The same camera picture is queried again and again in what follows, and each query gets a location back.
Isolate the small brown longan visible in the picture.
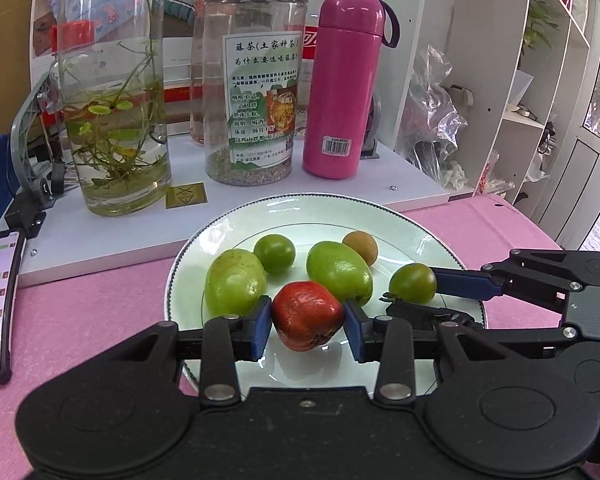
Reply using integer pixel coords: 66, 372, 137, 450
342, 231, 379, 266

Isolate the white shelf unit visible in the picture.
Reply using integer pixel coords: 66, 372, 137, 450
400, 0, 600, 248

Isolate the white raised platform board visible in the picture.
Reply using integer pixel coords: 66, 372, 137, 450
19, 136, 450, 287

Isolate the gold label plate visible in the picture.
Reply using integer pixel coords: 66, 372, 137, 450
166, 182, 208, 209

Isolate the glass vase with plant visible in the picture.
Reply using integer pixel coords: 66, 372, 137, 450
57, 0, 171, 217

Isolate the small dark green fruit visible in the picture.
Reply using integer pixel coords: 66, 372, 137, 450
253, 234, 296, 275

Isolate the clear jar with label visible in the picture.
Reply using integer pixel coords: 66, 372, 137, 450
201, 0, 308, 186

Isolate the pink floral table cloth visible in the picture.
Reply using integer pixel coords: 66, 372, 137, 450
0, 195, 557, 479

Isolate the large green jujube fruit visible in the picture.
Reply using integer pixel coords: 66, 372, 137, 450
204, 248, 268, 316

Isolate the white plate blue rim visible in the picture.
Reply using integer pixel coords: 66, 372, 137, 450
164, 194, 463, 392

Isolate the small green lime fruit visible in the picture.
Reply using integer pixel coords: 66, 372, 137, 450
388, 262, 437, 304

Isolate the red wax apple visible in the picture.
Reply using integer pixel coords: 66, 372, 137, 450
271, 281, 346, 352

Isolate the crumpled clear plastic bag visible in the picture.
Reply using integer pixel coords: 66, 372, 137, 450
394, 44, 468, 191

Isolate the pink thermos bottle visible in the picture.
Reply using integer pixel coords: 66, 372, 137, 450
302, 0, 401, 180

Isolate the red cap plastic bottle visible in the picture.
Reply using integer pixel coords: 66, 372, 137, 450
48, 20, 95, 112

